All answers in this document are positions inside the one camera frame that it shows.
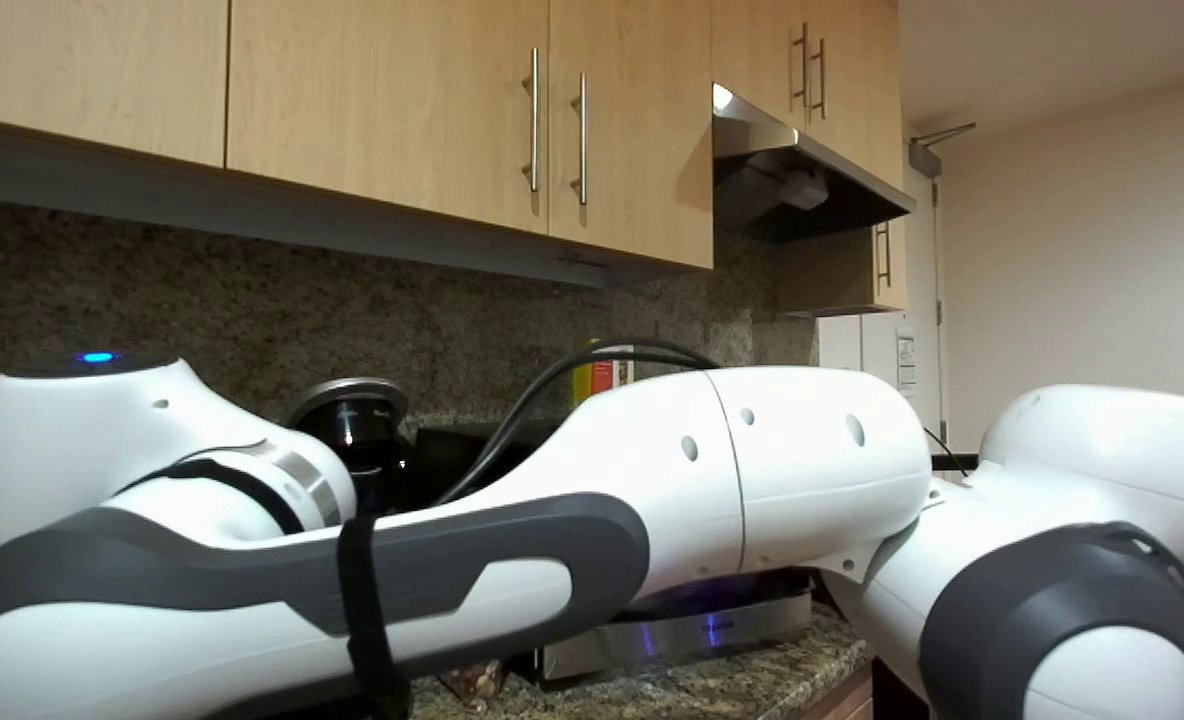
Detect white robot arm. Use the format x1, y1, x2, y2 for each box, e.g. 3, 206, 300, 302
0, 358, 1184, 720

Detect black coffee maker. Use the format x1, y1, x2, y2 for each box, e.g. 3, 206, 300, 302
286, 377, 412, 514

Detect wooden upper cabinets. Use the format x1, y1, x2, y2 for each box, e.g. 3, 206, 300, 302
0, 0, 906, 311

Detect stainless range hood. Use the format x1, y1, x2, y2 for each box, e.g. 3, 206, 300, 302
710, 82, 912, 244

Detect white refrigerator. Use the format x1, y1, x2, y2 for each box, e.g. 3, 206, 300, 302
817, 311, 945, 433

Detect stainless steel microwave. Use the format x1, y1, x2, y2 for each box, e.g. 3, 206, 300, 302
406, 419, 821, 688

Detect clear bag of nuts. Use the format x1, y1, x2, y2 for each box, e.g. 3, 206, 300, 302
435, 659, 525, 708

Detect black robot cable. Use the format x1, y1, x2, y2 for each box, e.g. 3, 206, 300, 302
332, 337, 724, 720

